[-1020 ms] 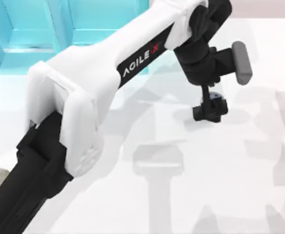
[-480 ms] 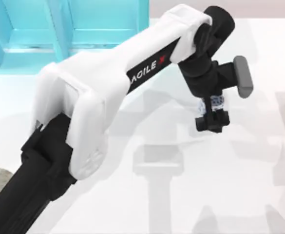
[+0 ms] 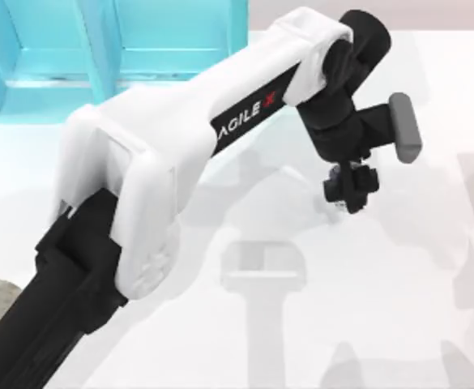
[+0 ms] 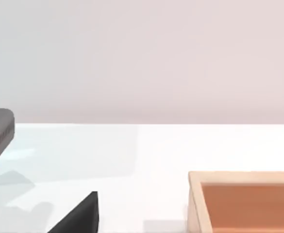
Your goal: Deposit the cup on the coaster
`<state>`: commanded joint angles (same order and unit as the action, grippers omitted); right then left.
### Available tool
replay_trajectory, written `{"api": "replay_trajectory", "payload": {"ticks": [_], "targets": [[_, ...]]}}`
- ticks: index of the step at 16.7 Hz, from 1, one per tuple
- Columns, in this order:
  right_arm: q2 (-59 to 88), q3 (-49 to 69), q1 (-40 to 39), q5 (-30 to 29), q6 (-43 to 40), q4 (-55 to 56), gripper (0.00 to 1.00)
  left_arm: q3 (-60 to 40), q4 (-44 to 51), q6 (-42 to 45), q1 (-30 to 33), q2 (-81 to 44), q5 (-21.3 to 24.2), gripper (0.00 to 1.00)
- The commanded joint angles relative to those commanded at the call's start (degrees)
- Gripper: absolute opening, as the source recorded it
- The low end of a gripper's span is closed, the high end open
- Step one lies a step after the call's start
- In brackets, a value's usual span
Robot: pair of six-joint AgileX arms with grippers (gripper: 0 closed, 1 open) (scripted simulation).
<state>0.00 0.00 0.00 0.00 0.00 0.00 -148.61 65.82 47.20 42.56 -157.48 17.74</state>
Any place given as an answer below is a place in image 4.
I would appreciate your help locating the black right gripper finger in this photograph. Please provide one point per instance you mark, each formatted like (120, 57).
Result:
(83, 216)

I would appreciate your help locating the shallow salmon-coloured box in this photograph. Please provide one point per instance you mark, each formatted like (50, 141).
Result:
(248, 206)

